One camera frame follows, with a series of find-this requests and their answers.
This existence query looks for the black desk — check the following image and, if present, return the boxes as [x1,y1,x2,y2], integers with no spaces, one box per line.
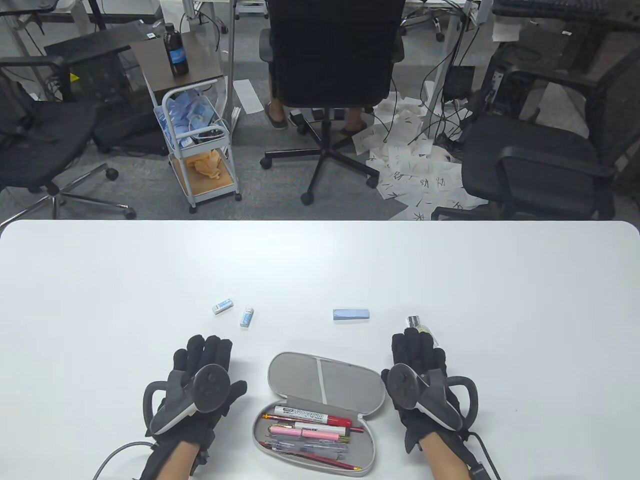
[492,0,640,38]

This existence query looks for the white cartoon-print pencil case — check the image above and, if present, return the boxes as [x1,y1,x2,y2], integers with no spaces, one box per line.
[251,351,387,477]

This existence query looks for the black mesh chair chrome base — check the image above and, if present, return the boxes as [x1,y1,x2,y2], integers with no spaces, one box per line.
[0,55,137,221]

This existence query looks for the black mesh chair black armrests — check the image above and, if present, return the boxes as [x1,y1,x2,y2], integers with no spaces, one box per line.
[431,45,640,221]

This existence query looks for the black side table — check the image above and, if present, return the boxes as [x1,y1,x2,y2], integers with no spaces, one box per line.
[44,22,168,156]

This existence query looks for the person's left hand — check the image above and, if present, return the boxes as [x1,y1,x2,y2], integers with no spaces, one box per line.
[150,335,248,449]

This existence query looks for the white paper sheet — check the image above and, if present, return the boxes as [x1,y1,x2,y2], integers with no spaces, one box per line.
[233,79,264,114]

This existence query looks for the orange cloth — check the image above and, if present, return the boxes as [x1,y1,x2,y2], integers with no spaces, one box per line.
[186,151,224,181]

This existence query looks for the red pencil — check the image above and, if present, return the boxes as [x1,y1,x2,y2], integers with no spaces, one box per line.
[259,442,362,472]
[263,413,366,433]

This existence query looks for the black office chair solid back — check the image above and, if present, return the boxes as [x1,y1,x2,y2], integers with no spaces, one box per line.
[259,0,407,206]

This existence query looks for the person's right hand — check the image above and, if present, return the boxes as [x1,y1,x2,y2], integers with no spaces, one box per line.
[381,328,469,454]

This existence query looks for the black adapter box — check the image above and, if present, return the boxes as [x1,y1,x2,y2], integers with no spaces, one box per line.
[444,65,476,100]

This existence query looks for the pile of blue packets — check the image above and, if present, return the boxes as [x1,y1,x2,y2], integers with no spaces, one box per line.
[156,91,224,148]

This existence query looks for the black grey tracking controller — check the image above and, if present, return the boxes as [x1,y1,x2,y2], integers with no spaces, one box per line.
[143,364,232,436]
[387,364,479,432]

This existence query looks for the white marker red cap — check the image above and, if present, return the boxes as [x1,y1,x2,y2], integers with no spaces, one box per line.
[273,405,353,428]

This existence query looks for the brown side table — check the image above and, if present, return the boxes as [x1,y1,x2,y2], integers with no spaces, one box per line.
[131,31,226,101]

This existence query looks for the black keyboard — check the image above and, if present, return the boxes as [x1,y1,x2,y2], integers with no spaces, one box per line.
[520,0,613,15]

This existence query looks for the pile of white papers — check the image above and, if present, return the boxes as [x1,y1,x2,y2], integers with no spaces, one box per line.
[352,91,490,222]

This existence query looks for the grey cable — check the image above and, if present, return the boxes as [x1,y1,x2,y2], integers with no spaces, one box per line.
[92,441,153,480]

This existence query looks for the person's right forearm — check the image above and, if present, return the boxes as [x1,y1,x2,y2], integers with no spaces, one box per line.
[425,432,473,480]

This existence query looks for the person's left forearm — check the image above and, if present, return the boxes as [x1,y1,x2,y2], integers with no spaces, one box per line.
[140,441,201,480]

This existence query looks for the pink pen gold trim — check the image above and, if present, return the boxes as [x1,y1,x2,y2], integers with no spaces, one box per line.
[270,424,351,444]

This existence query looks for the black computer tower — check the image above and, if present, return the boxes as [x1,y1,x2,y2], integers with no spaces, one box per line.
[482,42,548,121]

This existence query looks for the dark bottle blue label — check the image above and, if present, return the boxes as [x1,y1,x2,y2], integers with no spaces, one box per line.
[163,23,190,78]

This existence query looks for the white rolling cart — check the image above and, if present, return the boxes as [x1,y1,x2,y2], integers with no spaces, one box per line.
[154,85,243,215]

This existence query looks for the white marker black cap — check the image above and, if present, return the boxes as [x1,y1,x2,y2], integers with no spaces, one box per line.
[294,421,347,435]

